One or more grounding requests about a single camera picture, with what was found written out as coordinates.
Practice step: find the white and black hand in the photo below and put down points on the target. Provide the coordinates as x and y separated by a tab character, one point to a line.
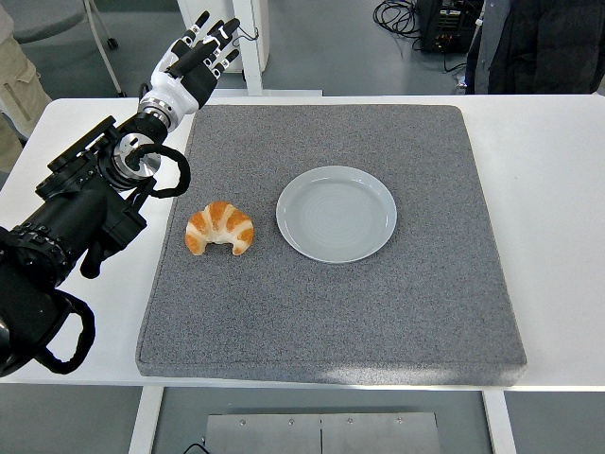
179	90

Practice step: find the golden croissant bread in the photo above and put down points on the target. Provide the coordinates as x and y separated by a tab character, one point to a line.
222	217

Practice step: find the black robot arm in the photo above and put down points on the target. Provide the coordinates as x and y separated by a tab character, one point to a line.
71	208

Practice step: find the pale grey round plate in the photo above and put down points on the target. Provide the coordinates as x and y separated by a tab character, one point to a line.
335	213

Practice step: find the grey metal plate with screws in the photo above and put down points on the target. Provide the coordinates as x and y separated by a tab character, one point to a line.
321	432

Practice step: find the white box cabinet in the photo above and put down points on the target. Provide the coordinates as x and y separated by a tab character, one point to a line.
255	19

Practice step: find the grey chair with castors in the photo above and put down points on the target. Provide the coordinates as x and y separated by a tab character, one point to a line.
47	21

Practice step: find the person in beige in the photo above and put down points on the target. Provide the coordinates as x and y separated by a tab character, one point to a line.
14	80

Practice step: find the grey speckled square mat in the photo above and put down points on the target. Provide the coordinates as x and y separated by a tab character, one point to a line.
331	307

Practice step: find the black electronics box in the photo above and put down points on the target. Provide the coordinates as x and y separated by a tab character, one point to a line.
439	28

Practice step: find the white table leg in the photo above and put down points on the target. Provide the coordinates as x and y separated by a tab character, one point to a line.
144	421
500	425

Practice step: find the person in dark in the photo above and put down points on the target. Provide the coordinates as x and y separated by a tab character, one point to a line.
543	47

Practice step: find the white post with base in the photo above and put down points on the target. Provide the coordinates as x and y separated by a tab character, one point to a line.
253	80

